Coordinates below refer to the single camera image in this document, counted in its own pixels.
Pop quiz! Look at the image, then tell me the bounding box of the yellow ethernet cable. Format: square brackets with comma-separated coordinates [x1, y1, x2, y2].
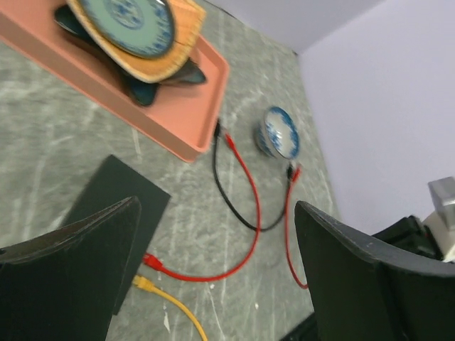
[132, 275, 209, 341]

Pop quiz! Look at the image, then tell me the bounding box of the dark plate under basket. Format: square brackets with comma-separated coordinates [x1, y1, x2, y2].
[53, 5, 207, 107]

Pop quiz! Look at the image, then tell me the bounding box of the black network switch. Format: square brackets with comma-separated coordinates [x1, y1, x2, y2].
[60, 154, 171, 316]

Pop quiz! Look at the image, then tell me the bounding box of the teal patterned plate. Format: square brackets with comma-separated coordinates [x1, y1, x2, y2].
[80, 0, 176, 59]

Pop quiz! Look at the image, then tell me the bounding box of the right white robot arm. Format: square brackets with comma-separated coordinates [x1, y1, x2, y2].
[373, 177, 454, 263]

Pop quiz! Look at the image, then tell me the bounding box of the salmon plastic tray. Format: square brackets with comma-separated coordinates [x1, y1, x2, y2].
[1, 1, 230, 162]

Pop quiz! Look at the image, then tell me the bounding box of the blue white porcelain bowl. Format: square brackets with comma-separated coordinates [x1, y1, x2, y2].
[253, 106, 300, 161]

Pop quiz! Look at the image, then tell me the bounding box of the black ethernet cable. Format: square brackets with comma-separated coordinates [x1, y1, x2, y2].
[212, 119, 296, 232]

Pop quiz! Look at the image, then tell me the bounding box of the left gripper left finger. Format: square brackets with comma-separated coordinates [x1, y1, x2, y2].
[1, 197, 141, 340]

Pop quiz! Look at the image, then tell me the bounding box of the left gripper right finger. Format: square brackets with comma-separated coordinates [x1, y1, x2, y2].
[294, 201, 454, 340]

